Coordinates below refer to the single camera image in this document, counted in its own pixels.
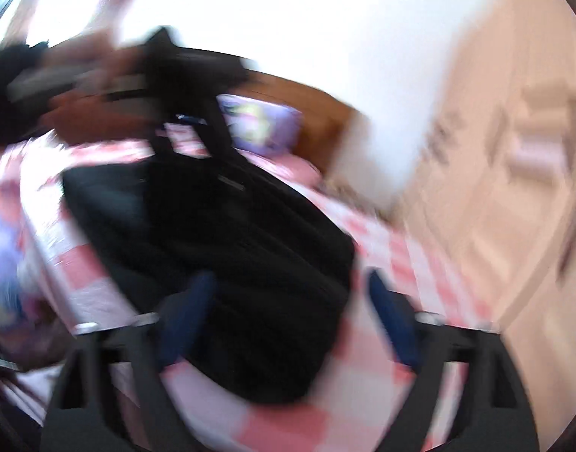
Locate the wooden headboard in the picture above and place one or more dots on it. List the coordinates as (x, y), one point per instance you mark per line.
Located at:
(325, 127)

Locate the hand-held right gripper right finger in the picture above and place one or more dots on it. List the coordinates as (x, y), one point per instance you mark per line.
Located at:
(392, 320)

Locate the pink bed sheet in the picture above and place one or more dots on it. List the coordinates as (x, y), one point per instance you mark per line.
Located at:
(297, 169)

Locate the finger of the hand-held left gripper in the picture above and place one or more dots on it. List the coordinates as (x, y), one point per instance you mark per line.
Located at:
(193, 68)

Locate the purple cartoon pillow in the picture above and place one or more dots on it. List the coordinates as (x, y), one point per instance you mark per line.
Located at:
(264, 127)

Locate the light wooden wardrobe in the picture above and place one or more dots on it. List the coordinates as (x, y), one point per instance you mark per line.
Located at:
(504, 174)

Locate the purple cloth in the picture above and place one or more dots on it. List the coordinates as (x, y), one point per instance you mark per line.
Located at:
(3, 254)

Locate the black pants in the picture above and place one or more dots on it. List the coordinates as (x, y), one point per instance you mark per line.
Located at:
(222, 245)

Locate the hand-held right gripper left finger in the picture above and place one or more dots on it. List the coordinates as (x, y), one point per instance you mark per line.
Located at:
(189, 313)

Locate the red checkered blanket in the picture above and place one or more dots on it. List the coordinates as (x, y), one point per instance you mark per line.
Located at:
(373, 386)

